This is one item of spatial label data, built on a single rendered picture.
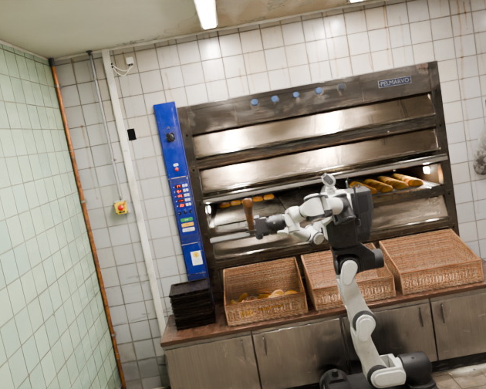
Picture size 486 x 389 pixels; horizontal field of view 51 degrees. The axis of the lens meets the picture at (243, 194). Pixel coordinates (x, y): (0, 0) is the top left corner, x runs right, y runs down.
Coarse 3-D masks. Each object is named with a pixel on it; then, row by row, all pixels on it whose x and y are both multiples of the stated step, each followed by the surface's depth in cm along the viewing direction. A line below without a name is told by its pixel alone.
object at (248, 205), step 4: (244, 200) 150; (248, 200) 149; (244, 204) 149; (248, 204) 149; (252, 204) 154; (244, 208) 158; (248, 208) 152; (252, 208) 164; (248, 212) 165; (252, 212) 176; (248, 216) 181; (252, 216) 190; (248, 220) 200; (252, 220) 208; (248, 224) 225; (252, 224) 230; (248, 228) 269; (252, 228) 264; (252, 232) 303
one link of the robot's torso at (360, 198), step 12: (324, 192) 304; (336, 192) 295; (348, 192) 287; (360, 192) 283; (360, 204) 283; (372, 204) 283; (360, 216) 284; (372, 216) 284; (324, 228) 290; (336, 228) 284; (348, 228) 284; (360, 228) 285; (336, 240) 286; (348, 240) 286; (360, 240) 288
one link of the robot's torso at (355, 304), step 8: (344, 264) 290; (352, 264) 289; (344, 272) 290; (352, 272) 290; (336, 280) 306; (344, 280) 290; (352, 280) 290; (344, 288) 292; (352, 288) 292; (344, 296) 294; (352, 296) 295; (360, 296) 296; (344, 304) 306; (352, 304) 296; (360, 304) 296; (352, 312) 297; (360, 312) 296; (368, 312) 296; (352, 320) 297
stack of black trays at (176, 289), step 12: (180, 288) 364; (192, 288) 358; (204, 288) 353; (180, 300) 347; (192, 300) 348; (204, 300) 348; (180, 312) 349; (192, 312) 348; (204, 312) 351; (180, 324) 349; (192, 324) 350; (204, 324) 351
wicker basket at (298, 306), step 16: (224, 272) 378; (240, 272) 382; (256, 272) 382; (272, 272) 381; (288, 272) 381; (224, 288) 359; (240, 288) 381; (256, 288) 381; (272, 288) 380; (288, 288) 379; (304, 288) 342; (224, 304) 340; (240, 304) 339; (256, 304) 372; (272, 304) 339; (288, 304) 359; (304, 304) 353; (240, 320) 341; (256, 320) 340
